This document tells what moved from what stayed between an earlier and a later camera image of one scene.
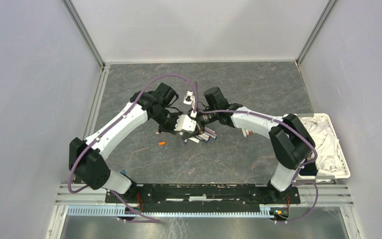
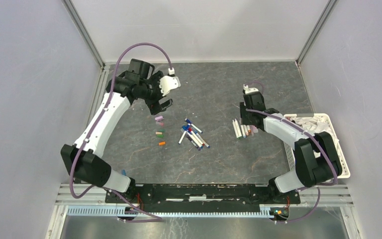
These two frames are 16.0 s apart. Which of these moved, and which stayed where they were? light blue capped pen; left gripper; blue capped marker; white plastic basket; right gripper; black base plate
Moved: left gripper; right gripper; blue capped marker
Stayed: black base plate; light blue capped pen; white plastic basket
